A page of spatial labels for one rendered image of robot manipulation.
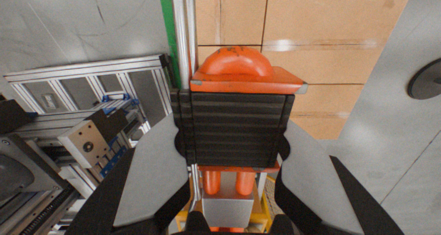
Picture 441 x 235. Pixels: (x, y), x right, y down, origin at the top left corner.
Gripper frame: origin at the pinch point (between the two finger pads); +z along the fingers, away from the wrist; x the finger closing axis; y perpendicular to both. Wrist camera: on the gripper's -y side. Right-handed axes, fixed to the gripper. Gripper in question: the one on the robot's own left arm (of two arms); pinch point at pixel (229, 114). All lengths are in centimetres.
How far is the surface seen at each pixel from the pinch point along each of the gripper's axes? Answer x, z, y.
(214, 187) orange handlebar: -1.0, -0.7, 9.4
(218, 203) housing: -0.4, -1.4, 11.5
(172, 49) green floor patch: -43, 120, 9
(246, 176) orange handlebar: 2.4, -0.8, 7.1
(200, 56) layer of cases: -12, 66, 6
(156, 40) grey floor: -55, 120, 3
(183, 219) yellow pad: -10.4, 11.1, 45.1
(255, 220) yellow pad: 11.9, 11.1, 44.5
